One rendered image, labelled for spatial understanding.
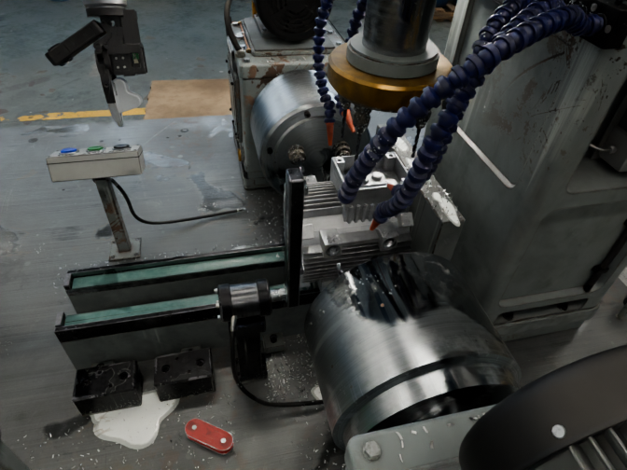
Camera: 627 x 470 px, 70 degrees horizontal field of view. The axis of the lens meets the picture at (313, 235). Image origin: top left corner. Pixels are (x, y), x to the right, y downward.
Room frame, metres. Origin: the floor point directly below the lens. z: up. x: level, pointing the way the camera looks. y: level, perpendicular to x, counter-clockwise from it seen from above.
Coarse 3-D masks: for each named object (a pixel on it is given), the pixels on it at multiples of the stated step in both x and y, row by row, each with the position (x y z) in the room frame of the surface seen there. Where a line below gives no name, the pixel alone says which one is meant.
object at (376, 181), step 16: (336, 160) 0.67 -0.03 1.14; (352, 160) 0.69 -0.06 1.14; (384, 160) 0.70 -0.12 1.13; (400, 160) 0.68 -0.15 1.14; (336, 176) 0.64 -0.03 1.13; (368, 176) 0.64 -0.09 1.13; (400, 176) 0.66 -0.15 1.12; (368, 192) 0.59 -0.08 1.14; (384, 192) 0.60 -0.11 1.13; (352, 208) 0.58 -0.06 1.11; (368, 208) 0.59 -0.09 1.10
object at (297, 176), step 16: (288, 176) 0.47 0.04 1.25; (288, 192) 0.46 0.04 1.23; (304, 192) 0.46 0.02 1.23; (288, 208) 0.46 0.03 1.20; (288, 224) 0.46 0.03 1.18; (288, 240) 0.46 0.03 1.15; (288, 256) 0.45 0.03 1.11; (288, 272) 0.45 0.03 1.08; (288, 288) 0.45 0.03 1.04; (288, 304) 0.45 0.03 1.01
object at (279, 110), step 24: (288, 72) 1.02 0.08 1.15; (312, 72) 0.99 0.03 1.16; (264, 96) 0.94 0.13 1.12; (288, 96) 0.88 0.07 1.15; (312, 96) 0.87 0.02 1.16; (264, 120) 0.86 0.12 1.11; (288, 120) 0.82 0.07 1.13; (312, 120) 0.83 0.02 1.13; (336, 120) 0.84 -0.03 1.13; (264, 144) 0.81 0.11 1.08; (288, 144) 0.82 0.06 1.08; (312, 144) 0.83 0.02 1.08; (336, 144) 0.84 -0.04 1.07; (360, 144) 0.86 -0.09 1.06; (264, 168) 0.81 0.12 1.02; (288, 168) 0.82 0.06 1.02; (312, 168) 0.83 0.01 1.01
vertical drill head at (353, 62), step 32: (384, 0) 0.61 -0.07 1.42; (416, 0) 0.60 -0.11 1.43; (384, 32) 0.61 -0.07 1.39; (416, 32) 0.61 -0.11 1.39; (352, 64) 0.62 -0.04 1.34; (384, 64) 0.58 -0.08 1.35; (416, 64) 0.59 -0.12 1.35; (448, 64) 0.64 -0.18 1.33; (352, 96) 0.57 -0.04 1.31; (384, 96) 0.56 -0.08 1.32; (416, 96) 0.56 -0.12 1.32
